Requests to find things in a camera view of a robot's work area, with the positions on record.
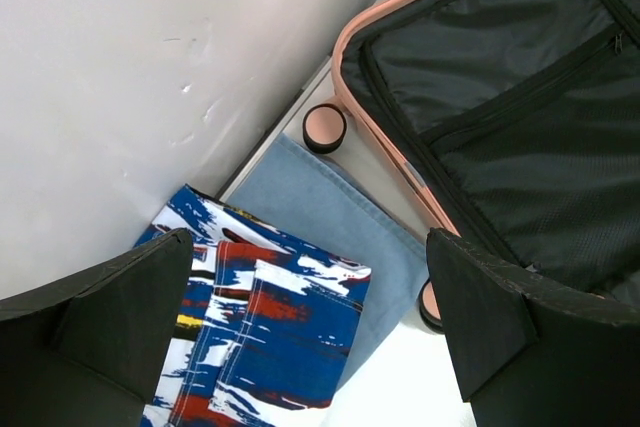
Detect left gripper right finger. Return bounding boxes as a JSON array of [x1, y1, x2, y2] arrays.
[[426, 229, 639, 426]]

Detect light blue denim garment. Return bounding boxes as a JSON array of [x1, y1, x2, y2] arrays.
[[229, 135, 428, 382]]

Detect blue white red shorts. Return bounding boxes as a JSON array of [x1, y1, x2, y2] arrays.
[[141, 186, 371, 426]]

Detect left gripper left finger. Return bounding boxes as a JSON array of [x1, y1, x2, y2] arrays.
[[1, 229, 193, 426]]

